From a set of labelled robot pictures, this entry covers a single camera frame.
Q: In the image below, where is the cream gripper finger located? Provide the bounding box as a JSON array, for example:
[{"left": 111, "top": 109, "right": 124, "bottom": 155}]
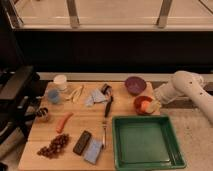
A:
[{"left": 149, "top": 101, "right": 162, "bottom": 113}]

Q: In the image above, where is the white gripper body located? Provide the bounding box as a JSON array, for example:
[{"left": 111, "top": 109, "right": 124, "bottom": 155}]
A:
[{"left": 154, "top": 82, "right": 182, "bottom": 104}]

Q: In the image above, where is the dark red grape bunch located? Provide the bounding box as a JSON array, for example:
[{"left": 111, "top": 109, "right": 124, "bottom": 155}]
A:
[{"left": 37, "top": 134, "right": 70, "bottom": 159}]

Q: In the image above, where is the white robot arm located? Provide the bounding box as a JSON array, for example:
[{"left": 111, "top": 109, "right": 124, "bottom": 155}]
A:
[{"left": 154, "top": 71, "right": 213, "bottom": 124}]

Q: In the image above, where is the white paper cup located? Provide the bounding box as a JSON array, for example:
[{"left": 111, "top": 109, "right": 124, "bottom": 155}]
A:
[{"left": 53, "top": 75, "right": 67, "bottom": 91}]

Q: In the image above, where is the blue plastic cup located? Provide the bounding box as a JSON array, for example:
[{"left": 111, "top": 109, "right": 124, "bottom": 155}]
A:
[{"left": 47, "top": 89, "right": 60, "bottom": 104}]

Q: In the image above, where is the orange fruit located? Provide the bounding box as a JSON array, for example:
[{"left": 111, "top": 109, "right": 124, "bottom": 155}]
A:
[{"left": 141, "top": 101, "right": 150, "bottom": 112}]

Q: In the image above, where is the red bowl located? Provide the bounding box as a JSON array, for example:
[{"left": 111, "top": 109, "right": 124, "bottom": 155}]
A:
[{"left": 133, "top": 96, "right": 153, "bottom": 115}]

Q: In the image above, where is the purple bowl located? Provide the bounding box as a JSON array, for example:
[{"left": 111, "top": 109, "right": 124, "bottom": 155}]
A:
[{"left": 125, "top": 76, "right": 147, "bottom": 95}]

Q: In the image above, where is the green plastic tray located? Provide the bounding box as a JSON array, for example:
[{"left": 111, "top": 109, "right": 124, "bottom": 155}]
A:
[{"left": 112, "top": 115, "right": 186, "bottom": 171}]

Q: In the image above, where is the small black clip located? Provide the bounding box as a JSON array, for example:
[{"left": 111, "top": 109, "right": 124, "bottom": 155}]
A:
[{"left": 101, "top": 84, "right": 112, "bottom": 95}]

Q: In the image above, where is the crumpled blue cloth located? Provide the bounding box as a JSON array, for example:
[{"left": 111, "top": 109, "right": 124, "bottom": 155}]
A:
[{"left": 85, "top": 89, "right": 106, "bottom": 107}]

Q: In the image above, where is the blue sponge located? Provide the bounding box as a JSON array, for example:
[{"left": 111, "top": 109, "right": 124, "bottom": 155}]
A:
[{"left": 84, "top": 139, "right": 102, "bottom": 164}]

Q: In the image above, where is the peeled banana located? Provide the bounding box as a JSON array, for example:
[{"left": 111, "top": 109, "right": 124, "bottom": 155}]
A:
[{"left": 65, "top": 85, "right": 84, "bottom": 103}]

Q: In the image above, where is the black rectangular block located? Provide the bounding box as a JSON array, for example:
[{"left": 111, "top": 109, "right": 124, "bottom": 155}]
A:
[{"left": 73, "top": 131, "right": 92, "bottom": 155}]

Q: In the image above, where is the wooden cutting board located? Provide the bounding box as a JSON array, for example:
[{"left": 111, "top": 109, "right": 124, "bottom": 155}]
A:
[{"left": 18, "top": 81, "right": 161, "bottom": 171}]

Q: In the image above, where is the black stand left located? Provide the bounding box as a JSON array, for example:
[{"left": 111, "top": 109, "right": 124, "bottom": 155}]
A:
[{"left": 0, "top": 66, "right": 44, "bottom": 144}]

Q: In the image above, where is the black handled fork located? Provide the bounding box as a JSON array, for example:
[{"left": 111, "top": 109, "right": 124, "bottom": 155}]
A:
[{"left": 102, "top": 96, "right": 114, "bottom": 149}]

